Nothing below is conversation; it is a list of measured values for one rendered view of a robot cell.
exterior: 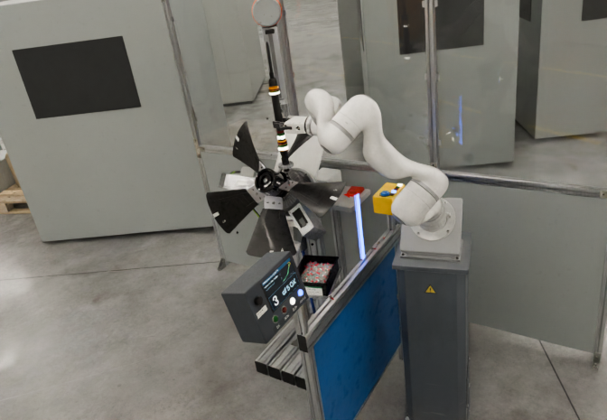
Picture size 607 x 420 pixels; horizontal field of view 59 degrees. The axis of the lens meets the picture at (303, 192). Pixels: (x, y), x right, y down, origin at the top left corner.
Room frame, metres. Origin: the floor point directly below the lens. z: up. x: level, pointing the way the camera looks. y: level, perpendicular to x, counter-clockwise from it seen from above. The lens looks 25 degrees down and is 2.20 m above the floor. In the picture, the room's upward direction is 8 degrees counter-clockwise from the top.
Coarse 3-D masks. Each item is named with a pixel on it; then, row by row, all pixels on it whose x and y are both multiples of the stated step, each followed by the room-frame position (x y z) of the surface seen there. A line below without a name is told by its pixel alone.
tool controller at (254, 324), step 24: (264, 264) 1.53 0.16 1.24; (288, 264) 1.54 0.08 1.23; (240, 288) 1.41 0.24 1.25; (264, 288) 1.42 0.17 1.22; (288, 288) 1.49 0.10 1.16; (240, 312) 1.38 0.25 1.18; (264, 312) 1.38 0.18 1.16; (288, 312) 1.45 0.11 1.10; (240, 336) 1.39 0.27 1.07; (264, 336) 1.34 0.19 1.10
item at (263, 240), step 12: (264, 216) 2.20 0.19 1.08; (276, 216) 2.21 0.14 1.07; (264, 228) 2.16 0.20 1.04; (276, 228) 2.17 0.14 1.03; (288, 228) 2.18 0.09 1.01; (252, 240) 2.13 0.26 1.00; (264, 240) 2.12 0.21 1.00; (276, 240) 2.13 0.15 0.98; (288, 240) 2.13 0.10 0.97; (252, 252) 2.10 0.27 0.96; (264, 252) 2.09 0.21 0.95
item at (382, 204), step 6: (384, 186) 2.34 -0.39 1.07; (390, 186) 2.33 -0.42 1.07; (396, 186) 2.32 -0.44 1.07; (402, 186) 2.31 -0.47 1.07; (378, 192) 2.28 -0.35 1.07; (390, 192) 2.26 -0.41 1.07; (396, 192) 2.26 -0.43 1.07; (378, 198) 2.24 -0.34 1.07; (384, 198) 2.22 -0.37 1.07; (390, 198) 2.21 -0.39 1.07; (378, 204) 2.24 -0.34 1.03; (384, 204) 2.23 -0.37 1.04; (390, 204) 2.21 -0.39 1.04; (378, 210) 2.24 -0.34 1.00; (384, 210) 2.23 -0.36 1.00; (390, 210) 2.21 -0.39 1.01
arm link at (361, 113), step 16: (352, 112) 1.67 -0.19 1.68; (368, 112) 1.67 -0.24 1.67; (352, 128) 1.65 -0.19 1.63; (368, 128) 1.67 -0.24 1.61; (368, 144) 1.68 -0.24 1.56; (384, 144) 1.67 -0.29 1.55; (368, 160) 1.68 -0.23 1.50; (384, 160) 1.66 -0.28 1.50; (400, 160) 1.68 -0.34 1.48; (384, 176) 1.69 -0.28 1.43; (400, 176) 1.67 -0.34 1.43; (416, 176) 1.68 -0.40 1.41; (432, 176) 1.68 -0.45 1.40; (432, 192) 1.67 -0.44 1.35
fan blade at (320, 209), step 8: (296, 184) 2.25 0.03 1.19; (304, 184) 2.25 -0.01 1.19; (312, 184) 2.24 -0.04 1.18; (320, 184) 2.23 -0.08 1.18; (328, 184) 2.21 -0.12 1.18; (336, 184) 2.20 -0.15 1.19; (344, 184) 2.18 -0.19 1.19; (296, 192) 2.19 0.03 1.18; (304, 192) 2.18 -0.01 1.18; (312, 192) 2.17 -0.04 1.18; (320, 192) 2.16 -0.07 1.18; (328, 192) 2.15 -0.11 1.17; (336, 192) 2.14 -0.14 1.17; (304, 200) 2.13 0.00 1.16; (312, 200) 2.12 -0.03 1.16; (320, 200) 2.12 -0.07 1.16; (328, 200) 2.11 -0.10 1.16; (336, 200) 2.10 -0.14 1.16; (312, 208) 2.08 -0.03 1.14; (320, 208) 2.08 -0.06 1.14; (328, 208) 2.07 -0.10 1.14; (320, 216) 2.04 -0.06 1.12
